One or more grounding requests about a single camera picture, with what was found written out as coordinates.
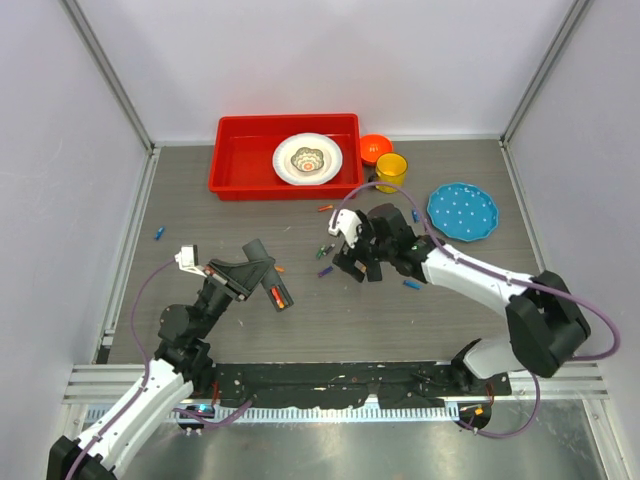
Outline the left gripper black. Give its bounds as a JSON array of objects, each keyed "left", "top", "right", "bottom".
[{"left": 195, "top": 257, "right": 273, "bottom": 339}]

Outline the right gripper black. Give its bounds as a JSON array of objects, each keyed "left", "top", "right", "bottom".
[{"left": 333, "top": 214, "right": 395, "bottom": 283}]

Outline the purple battery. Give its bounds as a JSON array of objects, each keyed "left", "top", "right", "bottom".
[{"left": 317, "top": 266, "right": 333, "bottom": 278}]

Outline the red battery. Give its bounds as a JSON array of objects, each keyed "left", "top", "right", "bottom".
[{"left": 271, "top": 287, "right": 283, "bottom": 308}]

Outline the orange battery front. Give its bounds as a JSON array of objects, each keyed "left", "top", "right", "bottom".
[{"left": 274, "top": 287, "right": 286, "bottom": 309}]

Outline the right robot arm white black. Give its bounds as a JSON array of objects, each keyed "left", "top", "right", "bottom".
[{"left": 328, "top": 203, "right": 591, "bottom": 395}]

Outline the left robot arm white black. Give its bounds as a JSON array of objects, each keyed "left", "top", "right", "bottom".
[{"left": 46, "top": 245, "right": 291, "bottom": 479}]

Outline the blue battery under right arm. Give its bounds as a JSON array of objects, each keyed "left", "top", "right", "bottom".
[{"left": 403, "top": 280, "right": 422, "bottom": 290}]

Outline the yellow mug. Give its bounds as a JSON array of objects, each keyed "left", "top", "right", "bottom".
[{"left": 370, "top": 152, "right": 408, "bottom": 194}]

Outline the blue dotted plate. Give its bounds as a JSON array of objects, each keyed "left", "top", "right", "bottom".
[{"left": 426, "top": 182, "right": 500, "bottom": 243}]

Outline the white plate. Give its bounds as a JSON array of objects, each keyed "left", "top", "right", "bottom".
[{"left": 272, "top": 133, "right": 343, "bottom": 186}]

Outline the red plastic bin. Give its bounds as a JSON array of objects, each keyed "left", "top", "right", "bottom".
[{"left": 208, "top": 113, "right": 364, "bottom": 201}]

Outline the orange bowl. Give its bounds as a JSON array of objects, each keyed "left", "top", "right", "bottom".
[{"left": 360, "top": 134, "right": 394, "bottom": 167}]

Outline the small patterned bowl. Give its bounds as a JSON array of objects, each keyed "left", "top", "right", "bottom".
[{"left": 290, "top": 147, "right": 325, "bottom": 173}]

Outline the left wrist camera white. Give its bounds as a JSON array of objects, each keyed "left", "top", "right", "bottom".
[{"left": 174, "top": 245, "right": 206, "bottom": 277}]

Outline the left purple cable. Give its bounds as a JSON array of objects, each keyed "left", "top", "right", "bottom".
[{"left": 64, "top": 258, "right": 181, "bottom": 480}]

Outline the purple cable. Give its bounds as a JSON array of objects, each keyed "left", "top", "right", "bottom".
[
  {"left": 64, "top": 258, "right": 181, "bottom": 480},
  {"left": 332, "top": 181, "right": 621, "bottom": 361}
]

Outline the white cable duct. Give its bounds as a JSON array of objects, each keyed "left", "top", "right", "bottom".
[{"left": 85, "top": 403, "right": 460, "bottom": 425}]

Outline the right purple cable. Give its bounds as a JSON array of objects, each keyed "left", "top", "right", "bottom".
[{"left": 332, "top": 181, "right": 621, "bottom": 361}]

